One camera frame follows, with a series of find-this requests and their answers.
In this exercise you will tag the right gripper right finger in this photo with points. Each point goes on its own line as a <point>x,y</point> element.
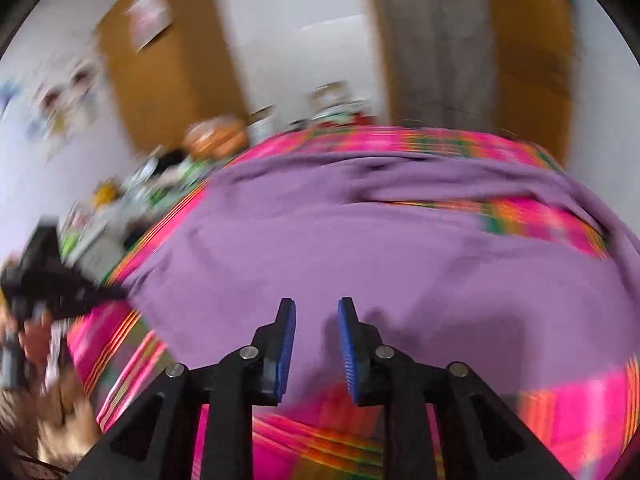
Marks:
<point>439,422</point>

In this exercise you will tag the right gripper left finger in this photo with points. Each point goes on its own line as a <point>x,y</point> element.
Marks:
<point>203,415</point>

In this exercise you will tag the purple fleece garment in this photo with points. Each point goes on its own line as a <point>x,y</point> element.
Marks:
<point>523,312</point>

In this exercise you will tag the person left hand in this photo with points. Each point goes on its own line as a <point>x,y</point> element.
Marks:
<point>35,338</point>

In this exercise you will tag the floral patterned quilt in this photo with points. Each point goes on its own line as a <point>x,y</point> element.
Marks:
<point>46,430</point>

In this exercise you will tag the white plastic bag on cabinet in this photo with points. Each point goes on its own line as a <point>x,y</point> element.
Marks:
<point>147,19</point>

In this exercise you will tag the brown wooden door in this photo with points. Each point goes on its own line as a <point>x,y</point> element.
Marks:
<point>535,52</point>

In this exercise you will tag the cartoon couple wall sticker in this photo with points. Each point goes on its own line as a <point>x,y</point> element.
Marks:
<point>65,109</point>

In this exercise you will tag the wooden wall cabinet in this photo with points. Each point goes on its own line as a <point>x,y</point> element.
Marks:
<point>185,75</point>

